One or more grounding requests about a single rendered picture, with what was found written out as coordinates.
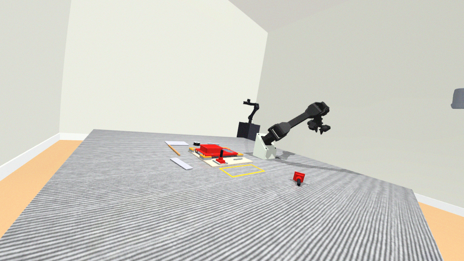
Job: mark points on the white flat rectangular sheet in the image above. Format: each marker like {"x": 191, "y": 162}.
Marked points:
{"x": 176, "y": 143}

